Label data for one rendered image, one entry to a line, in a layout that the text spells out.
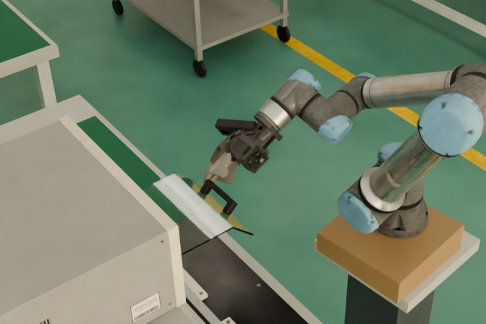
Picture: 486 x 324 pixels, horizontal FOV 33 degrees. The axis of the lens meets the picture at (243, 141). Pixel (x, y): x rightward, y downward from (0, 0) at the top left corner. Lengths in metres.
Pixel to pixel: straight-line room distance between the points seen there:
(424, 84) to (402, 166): 0.19
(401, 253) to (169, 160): 1.82
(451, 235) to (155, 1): 2.85
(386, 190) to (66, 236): 0.77
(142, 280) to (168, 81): 2.83
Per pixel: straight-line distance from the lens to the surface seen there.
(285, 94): 1.95
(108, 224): 1.49
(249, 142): 1.92
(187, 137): 3.86
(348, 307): 2.44
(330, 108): 1.94
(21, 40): 3.26
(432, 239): 2.17
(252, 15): 4.45
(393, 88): 1.92
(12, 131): 2.77
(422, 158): 1.77
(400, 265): 2.10
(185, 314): 1.59
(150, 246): 1.46
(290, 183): 3.58
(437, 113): 1.65
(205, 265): 2.16
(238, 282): 2.11
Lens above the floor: 2.32
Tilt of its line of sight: 37 degrees down
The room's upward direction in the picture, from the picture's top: 2 degrees counter-clockwise
